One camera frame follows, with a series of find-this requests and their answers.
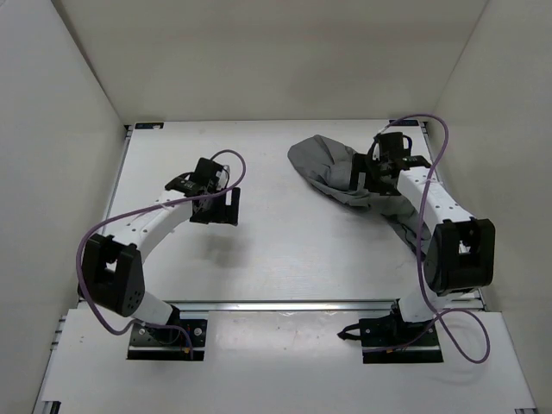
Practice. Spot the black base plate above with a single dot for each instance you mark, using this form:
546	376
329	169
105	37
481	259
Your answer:
168	345
390	340

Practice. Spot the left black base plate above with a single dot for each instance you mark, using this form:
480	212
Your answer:
168	345

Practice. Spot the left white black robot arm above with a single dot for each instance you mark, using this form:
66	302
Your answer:
110	266

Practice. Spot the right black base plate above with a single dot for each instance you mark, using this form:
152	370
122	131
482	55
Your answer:
390	340

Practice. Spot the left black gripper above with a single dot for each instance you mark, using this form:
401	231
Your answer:
225	213

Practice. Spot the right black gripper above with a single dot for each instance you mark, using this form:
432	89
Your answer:
365	164

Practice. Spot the blue table label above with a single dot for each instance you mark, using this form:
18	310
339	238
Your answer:
404	123
149	125

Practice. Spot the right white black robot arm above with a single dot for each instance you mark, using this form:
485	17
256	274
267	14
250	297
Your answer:
460	256

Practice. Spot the left blue table label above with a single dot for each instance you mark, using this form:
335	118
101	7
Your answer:
149	125

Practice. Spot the right blue table label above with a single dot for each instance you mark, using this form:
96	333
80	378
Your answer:
404	123

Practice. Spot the grey pleated skirt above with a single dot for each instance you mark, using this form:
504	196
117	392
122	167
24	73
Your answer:
326	165

